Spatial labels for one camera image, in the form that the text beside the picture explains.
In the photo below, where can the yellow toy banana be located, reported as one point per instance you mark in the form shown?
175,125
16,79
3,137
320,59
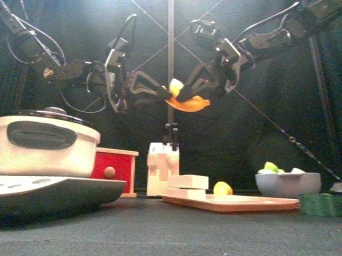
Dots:
188,104

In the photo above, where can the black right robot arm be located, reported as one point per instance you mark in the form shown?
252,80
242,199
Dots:
284,31

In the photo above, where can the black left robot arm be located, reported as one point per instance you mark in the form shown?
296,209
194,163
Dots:
31,46

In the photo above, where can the black pot lid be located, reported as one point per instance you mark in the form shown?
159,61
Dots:
53,114

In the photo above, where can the red wooden drawer box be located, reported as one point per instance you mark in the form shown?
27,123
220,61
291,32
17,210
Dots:
115,166

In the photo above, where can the white wooden knife block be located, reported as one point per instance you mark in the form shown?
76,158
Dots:
155,173

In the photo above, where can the pale speckled toy block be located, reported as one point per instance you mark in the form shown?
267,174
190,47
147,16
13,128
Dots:
184,193
188,181

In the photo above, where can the pale green star fruit slice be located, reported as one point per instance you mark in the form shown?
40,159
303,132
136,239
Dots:
270,166

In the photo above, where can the white toy cooking pot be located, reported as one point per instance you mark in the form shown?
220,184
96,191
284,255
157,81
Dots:
48,156

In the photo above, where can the yellow toy corn half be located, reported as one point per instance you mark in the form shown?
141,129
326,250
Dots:
222,189

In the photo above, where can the white toy piece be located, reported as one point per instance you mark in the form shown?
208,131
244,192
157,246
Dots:
296,170

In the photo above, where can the grey bowl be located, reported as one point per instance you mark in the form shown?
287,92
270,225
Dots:
288,185

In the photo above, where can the pink cutting board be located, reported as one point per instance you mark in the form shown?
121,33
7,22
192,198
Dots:
240,203

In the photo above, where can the green box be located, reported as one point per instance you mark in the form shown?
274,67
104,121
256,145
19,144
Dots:
320,205

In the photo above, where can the vertical metal frame pole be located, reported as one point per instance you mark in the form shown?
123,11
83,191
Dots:
171,50

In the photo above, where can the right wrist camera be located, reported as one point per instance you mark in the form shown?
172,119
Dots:
204,35

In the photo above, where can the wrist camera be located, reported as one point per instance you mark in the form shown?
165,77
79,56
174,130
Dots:
119,44
204,35

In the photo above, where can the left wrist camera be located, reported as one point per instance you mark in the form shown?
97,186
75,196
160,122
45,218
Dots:
119,44

